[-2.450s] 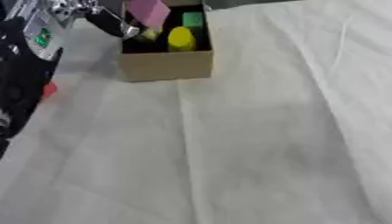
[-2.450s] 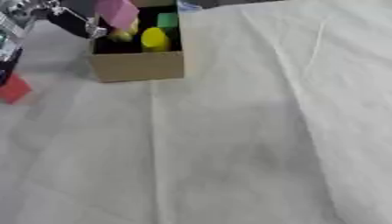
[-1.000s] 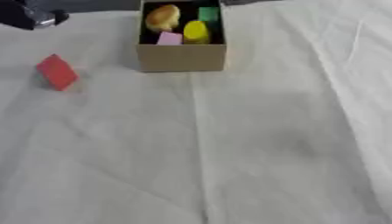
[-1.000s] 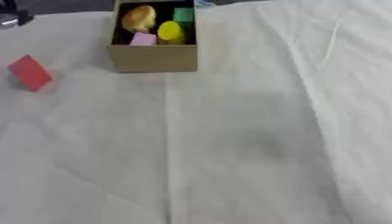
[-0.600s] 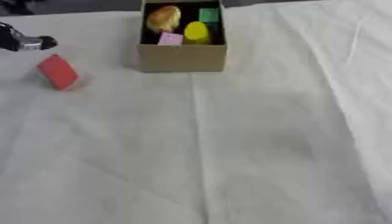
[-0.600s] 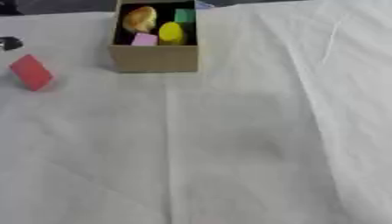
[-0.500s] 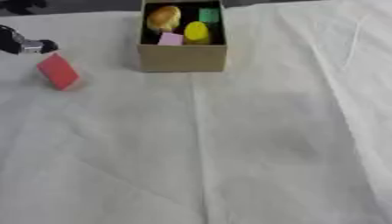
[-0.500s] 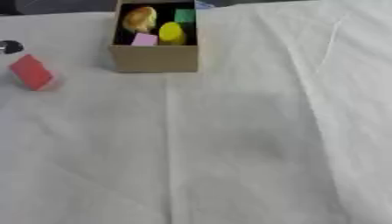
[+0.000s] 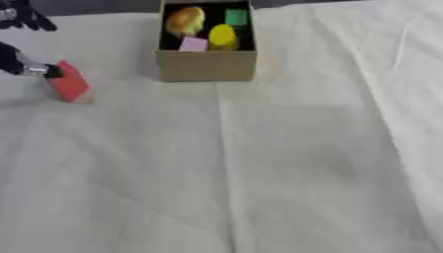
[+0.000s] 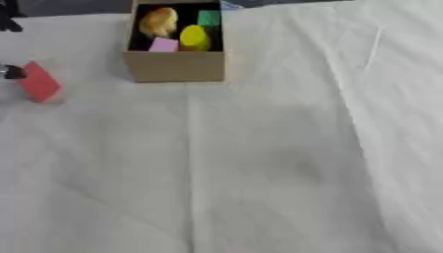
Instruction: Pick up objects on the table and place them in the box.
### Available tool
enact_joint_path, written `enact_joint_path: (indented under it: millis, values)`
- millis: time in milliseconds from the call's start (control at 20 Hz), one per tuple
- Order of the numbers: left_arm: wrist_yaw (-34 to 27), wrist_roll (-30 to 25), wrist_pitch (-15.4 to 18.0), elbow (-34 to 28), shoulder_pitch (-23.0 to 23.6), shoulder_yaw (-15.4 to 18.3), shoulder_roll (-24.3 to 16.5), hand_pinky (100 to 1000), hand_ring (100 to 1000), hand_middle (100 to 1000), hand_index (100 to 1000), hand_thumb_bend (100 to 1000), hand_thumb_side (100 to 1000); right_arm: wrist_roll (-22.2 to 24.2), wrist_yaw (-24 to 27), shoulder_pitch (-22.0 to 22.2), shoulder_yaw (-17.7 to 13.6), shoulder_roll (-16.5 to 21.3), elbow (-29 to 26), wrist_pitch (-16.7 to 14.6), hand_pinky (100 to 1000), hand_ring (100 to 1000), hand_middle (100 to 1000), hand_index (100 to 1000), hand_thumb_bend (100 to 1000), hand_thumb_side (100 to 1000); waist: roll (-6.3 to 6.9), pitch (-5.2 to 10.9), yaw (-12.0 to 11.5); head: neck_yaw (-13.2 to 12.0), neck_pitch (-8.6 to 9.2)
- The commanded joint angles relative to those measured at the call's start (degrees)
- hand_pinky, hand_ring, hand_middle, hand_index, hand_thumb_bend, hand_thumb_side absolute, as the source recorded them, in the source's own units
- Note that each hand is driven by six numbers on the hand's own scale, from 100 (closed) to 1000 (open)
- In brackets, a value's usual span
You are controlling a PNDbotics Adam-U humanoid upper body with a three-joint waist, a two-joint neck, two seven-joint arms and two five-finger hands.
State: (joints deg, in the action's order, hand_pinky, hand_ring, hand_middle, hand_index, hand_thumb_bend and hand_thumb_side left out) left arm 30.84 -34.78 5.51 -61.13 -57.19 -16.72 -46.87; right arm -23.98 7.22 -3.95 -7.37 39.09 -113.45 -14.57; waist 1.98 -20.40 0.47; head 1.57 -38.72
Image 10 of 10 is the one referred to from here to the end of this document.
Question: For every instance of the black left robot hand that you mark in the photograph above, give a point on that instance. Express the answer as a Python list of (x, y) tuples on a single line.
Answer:
[(12, 72)]

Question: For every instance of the red block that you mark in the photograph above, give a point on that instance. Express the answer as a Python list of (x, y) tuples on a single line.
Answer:
[(38, 82)]

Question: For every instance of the tan cardboard box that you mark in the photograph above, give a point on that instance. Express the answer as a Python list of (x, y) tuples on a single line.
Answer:
[(173, 67)]

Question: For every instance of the black tripod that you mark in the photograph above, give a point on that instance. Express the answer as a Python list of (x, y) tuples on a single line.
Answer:
[(8, 16)]

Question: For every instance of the tan soft toy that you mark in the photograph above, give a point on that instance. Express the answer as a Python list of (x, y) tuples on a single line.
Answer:
[(158, 21)]

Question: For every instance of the pink square block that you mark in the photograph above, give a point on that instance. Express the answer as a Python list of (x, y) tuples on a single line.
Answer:
[(164, 45)]

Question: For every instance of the green block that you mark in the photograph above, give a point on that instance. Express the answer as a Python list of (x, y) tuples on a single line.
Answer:
[(209, 17)]

